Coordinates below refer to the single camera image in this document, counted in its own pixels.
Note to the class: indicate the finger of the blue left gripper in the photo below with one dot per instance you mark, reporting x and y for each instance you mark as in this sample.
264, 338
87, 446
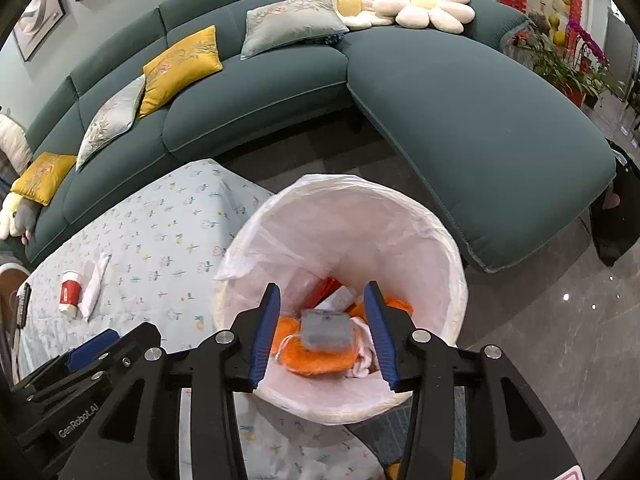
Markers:
90, 350

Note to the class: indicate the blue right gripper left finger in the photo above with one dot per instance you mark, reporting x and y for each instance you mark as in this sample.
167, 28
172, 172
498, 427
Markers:
269, 312

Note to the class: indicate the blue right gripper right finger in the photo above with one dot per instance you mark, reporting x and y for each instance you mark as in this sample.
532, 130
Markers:
378, 316

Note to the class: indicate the orange plastic bag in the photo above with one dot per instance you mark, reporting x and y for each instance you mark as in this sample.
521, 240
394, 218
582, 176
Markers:
287, 349

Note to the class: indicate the grey small pouch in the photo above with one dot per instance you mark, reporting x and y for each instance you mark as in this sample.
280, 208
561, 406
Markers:
324, 331

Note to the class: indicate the red envelope packet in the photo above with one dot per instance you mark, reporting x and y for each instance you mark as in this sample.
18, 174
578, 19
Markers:
324, 290

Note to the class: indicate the white paper towel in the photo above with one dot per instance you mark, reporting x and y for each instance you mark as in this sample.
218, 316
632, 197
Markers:
91, 283

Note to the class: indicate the black gold cigarette box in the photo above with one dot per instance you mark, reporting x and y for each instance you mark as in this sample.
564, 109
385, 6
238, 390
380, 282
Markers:
339, 301

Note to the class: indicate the white sock with red tie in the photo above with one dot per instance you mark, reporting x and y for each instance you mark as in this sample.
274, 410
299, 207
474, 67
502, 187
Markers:
366, 359

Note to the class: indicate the white lined trash bin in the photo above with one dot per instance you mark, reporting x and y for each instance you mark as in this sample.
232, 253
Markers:
344, 227

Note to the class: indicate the black remote on table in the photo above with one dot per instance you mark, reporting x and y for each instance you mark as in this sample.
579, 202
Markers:
22, 297

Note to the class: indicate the wooden round chair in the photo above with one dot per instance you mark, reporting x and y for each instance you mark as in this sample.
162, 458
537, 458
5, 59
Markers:
12, 277

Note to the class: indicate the floral light blue tablecloth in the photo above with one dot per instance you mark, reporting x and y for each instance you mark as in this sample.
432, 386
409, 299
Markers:
165, 244

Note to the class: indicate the grey white plush toy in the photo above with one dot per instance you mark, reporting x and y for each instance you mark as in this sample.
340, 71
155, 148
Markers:
18, 217

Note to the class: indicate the yellow trousers of operator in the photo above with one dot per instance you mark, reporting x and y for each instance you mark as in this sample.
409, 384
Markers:
457, 471

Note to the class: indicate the yellow cushion left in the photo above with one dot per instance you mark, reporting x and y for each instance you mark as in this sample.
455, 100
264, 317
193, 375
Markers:
43, 177

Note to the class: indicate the yellow cushion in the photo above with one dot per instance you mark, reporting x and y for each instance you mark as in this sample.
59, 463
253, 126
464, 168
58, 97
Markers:
187, 61
43, 177

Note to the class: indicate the white plush toy standing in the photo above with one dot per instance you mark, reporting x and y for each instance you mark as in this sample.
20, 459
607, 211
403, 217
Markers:
13, 144

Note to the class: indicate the grey embroidered cushion left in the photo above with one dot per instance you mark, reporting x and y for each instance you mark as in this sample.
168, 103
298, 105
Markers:
115, 117

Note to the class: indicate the grey embroidered cushion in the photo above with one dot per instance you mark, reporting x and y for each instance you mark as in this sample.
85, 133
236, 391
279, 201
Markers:
287, 22
115, 117

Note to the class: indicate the dark green sectional sofa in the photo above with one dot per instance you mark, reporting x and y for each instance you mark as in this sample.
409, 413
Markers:
506, 159

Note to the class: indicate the black bag on floor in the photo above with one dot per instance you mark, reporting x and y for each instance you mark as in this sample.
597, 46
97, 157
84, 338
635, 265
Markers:
615, 214

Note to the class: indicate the yellow cushion centre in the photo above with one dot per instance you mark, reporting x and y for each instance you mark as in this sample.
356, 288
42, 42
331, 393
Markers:
187, 61

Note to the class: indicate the grey embroidered cushion right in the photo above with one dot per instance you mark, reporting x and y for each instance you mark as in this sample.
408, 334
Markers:
287, 22

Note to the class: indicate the white daisy cushion lower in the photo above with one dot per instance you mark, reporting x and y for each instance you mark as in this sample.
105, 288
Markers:
444, 15

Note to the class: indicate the potted flowering plant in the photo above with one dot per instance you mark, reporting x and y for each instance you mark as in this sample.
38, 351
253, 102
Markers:
566, 57

